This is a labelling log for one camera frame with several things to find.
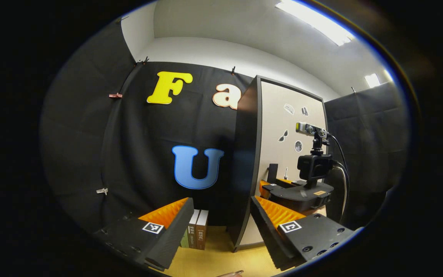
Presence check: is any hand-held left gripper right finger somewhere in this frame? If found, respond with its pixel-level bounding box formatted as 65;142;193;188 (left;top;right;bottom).
250;195;362;271

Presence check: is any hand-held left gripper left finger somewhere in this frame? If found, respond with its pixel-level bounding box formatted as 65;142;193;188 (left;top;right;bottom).
93;197;195;271

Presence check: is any dark grey cabinet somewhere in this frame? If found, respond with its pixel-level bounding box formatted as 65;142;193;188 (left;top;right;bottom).
227;75;329;252

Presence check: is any thin brown book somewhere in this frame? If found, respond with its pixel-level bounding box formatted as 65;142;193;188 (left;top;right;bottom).
188;209;201;250

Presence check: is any thick brown book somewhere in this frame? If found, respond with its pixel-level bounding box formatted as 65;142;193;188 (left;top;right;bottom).
196;210;209;250

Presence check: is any black backdrop cloth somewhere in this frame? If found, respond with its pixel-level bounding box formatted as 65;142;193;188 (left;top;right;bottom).
40;19;408;235

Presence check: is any small ceiling light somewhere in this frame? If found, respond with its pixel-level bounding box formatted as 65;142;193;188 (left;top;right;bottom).
364;73;381;88

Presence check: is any long ceiling light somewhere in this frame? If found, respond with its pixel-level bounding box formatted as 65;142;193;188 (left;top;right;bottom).
275;0;356;47

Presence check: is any black cable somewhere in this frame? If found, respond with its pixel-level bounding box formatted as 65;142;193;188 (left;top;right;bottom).
327;133;350;225

